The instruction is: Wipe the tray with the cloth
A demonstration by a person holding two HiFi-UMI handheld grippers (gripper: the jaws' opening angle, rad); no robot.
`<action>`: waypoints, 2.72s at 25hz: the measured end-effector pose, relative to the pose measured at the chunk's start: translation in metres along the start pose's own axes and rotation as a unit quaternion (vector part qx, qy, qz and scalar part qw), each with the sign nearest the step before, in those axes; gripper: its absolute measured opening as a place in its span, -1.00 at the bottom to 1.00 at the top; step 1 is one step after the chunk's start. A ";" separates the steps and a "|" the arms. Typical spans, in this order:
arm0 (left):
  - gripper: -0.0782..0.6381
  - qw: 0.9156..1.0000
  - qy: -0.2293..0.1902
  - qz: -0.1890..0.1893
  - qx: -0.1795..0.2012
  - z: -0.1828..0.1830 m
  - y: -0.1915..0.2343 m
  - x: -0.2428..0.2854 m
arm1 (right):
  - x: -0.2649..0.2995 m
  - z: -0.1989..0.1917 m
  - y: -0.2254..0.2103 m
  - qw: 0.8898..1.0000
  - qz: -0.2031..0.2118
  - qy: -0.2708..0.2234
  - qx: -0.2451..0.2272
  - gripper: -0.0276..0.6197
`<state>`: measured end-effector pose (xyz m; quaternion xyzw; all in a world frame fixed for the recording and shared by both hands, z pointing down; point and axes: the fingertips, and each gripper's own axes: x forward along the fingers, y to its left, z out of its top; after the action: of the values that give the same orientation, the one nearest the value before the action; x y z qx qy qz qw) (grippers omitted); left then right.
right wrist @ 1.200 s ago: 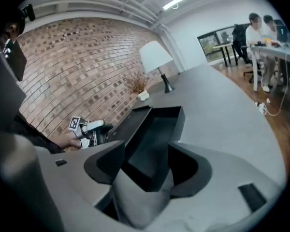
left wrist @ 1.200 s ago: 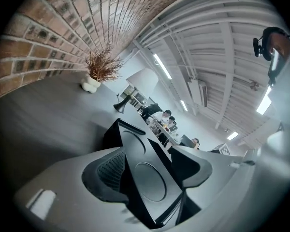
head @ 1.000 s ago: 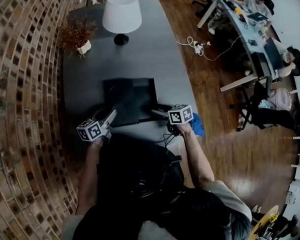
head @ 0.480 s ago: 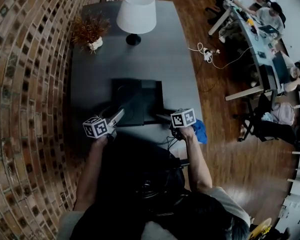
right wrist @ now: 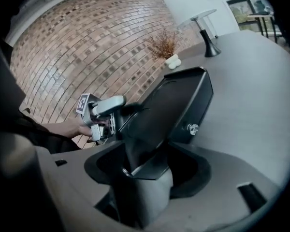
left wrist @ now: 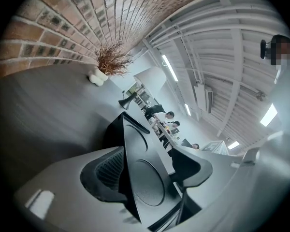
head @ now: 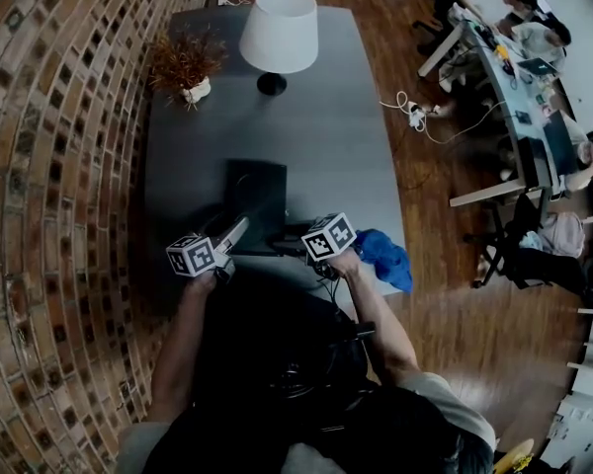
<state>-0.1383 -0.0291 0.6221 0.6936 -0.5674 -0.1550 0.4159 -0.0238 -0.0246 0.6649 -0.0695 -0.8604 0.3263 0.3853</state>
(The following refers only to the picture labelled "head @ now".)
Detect person's right forearm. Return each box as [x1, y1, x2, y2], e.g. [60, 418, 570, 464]
[331, 250, 422, 387]

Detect blue cloth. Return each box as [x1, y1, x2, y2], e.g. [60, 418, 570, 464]
[354, 228, 414, 295]

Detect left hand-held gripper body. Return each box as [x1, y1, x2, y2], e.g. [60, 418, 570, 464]
[165, 233, 237, 285]

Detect pink backpack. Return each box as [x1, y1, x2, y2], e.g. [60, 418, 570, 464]
[541, 210, 587, 260]

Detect black monitor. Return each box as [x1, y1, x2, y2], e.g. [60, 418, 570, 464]
[543, 110, 580, 177]

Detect person's black chest pack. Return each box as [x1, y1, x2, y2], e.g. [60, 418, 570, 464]
[192, 283, 378, 402]

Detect person's left forearm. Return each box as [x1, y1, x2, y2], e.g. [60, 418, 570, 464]
[149, 272, 217, 425]

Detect dark laptop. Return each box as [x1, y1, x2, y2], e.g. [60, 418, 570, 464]
[516, 56, 558, 76]

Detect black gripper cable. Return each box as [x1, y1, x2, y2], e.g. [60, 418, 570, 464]
[315, 262, 348, 318]

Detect dried plant in white vase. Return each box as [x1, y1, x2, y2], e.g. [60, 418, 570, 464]
[147, 26, 228, 112]

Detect white shade table lamp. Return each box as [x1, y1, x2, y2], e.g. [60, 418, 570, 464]
[238, 0, 320, 97]

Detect white power strip with cable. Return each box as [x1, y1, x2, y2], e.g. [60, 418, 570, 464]
[379, 90, 456, 145]

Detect black box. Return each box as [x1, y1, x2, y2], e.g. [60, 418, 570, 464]
[221, 158, 289, 259]

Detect round yellow table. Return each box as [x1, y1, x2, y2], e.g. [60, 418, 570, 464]
[492, 436, 536, 474]

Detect long white office desk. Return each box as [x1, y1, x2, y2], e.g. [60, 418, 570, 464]
[417, 17, 582, 209]

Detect black office chair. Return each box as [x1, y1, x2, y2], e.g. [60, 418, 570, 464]
[464, 194, 590, 295]

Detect black computer tower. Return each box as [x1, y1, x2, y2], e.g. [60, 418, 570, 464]
[517, 136, 554, 191]

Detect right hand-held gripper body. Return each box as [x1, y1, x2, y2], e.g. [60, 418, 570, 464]
[300, 211, 359, 278]

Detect person's grey t-shirt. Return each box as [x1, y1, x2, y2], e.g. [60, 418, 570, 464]
[116, 371, 498, 474]

